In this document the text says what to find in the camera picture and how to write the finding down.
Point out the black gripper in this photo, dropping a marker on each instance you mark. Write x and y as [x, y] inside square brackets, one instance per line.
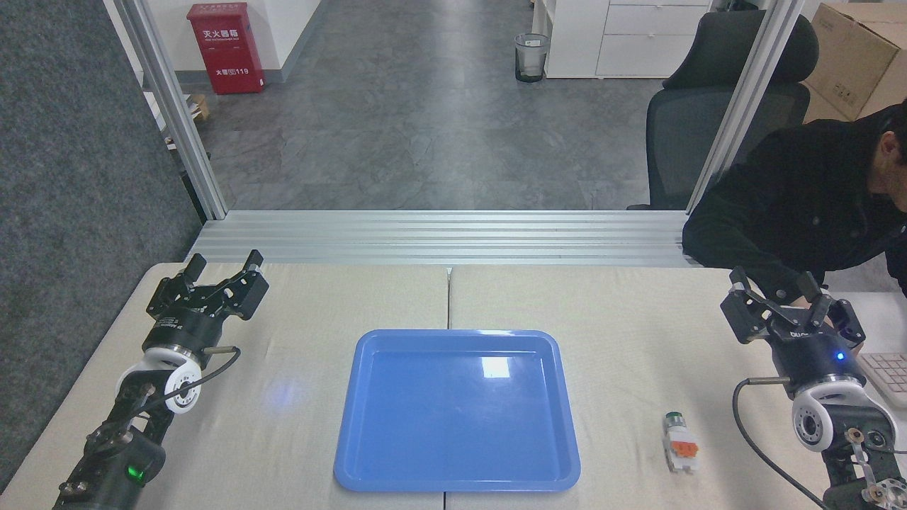
[815, 358]
[183, 331]

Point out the white orange switch part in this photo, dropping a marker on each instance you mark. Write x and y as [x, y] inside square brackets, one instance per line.
[682, 446]

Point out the blue plastic tray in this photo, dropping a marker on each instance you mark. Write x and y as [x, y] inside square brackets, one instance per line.
[457, 411]

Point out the person's hand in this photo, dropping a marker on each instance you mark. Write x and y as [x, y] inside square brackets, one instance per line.
[854, 348]

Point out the white keyboard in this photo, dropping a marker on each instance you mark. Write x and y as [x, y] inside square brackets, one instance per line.
[889, 379]

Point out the person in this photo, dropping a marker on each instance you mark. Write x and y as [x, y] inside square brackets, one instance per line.
[801, 198]

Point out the grey felt partition panel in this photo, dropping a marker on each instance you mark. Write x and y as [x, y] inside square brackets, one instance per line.
[78, 212]

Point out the black office chair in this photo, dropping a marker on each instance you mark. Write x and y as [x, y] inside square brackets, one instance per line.
[701, 120]

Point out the red fire extinguisher box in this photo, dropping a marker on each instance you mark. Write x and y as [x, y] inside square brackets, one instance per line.
[227, 49]

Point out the brown cardboard box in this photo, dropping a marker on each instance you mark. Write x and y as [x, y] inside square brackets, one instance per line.
[850, 64]

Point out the white drawer cabinet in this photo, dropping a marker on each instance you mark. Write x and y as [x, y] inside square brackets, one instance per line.
[623, 39]

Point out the grey mesh waste bin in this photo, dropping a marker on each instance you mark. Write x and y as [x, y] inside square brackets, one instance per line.
[531, 57]

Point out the silver aluminium post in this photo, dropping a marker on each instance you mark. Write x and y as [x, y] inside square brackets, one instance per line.
[744, 106]
[177, 113]

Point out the silver aluminium frame rail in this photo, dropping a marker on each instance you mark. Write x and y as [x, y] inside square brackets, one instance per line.
[439, 237]

